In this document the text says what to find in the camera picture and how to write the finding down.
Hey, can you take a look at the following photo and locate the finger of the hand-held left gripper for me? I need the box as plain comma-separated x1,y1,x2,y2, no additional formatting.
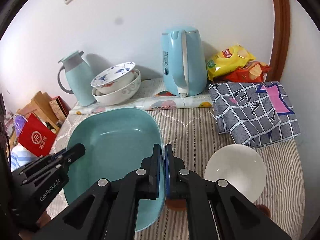
20,149,67,176
21,144,86,186

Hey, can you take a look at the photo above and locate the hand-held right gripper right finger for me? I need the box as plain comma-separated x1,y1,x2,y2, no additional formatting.
165,144,292,240

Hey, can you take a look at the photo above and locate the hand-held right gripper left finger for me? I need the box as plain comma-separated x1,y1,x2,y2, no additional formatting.
32,144,165,240

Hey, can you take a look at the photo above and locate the teal square plate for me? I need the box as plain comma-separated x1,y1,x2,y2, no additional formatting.
61,107,167,232

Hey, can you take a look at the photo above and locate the red paper bag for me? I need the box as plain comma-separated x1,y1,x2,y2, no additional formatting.
18,113,57,157

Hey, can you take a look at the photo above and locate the blue and white checked cloth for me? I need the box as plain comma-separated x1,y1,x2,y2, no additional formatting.
9,145,38,173

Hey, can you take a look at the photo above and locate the purple plastic bag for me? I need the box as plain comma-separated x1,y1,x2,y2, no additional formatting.
14,114,28,133

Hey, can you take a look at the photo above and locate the dark red box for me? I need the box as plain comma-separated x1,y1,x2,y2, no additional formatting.
49,96,72,128

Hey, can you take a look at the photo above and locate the striped blanket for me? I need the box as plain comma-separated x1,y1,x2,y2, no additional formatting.
46,107,307,240

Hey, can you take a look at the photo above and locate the cardboard box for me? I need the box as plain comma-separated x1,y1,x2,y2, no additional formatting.
17,91,60,130

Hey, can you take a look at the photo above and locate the plain white bowl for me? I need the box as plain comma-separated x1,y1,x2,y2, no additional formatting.
204,144,267,203

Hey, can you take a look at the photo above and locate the teal thermos jug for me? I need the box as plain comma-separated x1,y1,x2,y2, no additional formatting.
57,51,98,107

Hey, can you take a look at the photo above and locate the white bowl with grey swirls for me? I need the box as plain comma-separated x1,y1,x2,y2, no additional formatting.
91,69,142,105

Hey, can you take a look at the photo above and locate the floral printed table mat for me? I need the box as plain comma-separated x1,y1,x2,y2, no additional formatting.
69,77,214,115

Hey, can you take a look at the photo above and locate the blue and red patterned bowl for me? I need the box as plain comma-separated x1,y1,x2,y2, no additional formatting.
90,62,136,94

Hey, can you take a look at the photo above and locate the small white bowl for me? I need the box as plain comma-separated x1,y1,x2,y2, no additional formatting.
93,69,140,96

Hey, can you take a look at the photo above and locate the folded grey checkered cloth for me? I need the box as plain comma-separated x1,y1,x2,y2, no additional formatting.
209,81,301,148

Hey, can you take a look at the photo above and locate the light blue electric kettle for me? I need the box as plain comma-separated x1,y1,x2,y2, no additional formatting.
161,26,208,98

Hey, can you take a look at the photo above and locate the yellow chip bag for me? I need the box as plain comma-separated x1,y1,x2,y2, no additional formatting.
206,44,256,82

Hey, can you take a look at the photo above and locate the red chip bag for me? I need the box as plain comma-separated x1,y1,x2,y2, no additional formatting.
220,60,272,83

